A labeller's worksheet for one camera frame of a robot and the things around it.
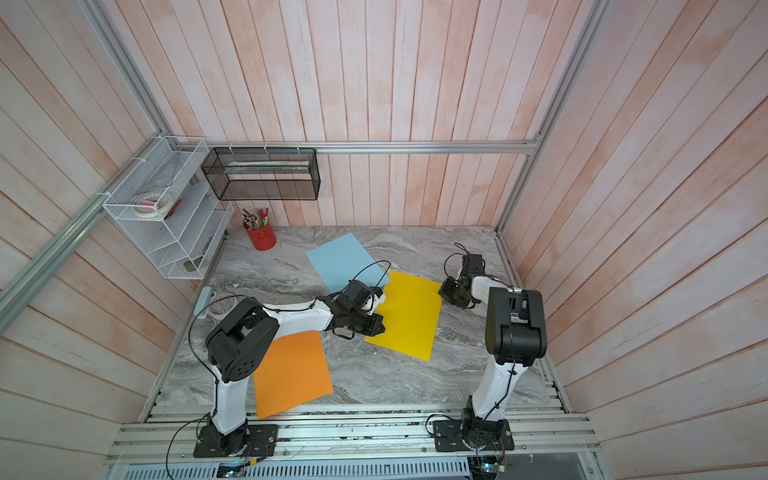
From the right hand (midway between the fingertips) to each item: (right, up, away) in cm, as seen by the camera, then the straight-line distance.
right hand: (442, 291), depth 102 cm
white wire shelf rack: (-75, +16, -24) cm, 80 cm away
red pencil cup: (-65, +19, +6) cm, 68 cm away
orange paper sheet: (-46, -21, -18) cm, 54 cm away
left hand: (-21, -12, -11) cm, 26 cm away
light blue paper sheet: (-35, +11, +9) cm, 38 cm away
